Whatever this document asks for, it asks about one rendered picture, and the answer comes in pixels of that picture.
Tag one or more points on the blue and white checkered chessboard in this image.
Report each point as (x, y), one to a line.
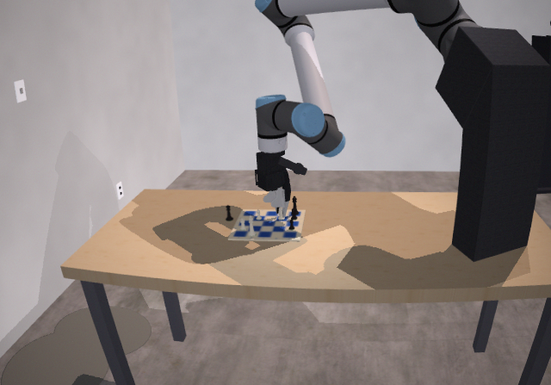
(269, 228)

